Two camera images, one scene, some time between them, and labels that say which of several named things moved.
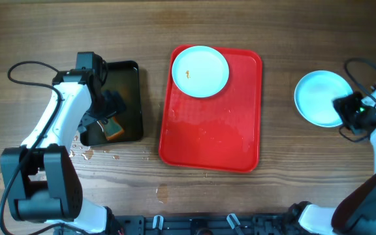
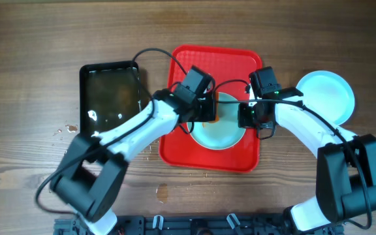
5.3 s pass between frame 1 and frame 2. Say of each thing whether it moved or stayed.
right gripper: moved
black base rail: stayed
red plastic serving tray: stayed
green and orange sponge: moved
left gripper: moved
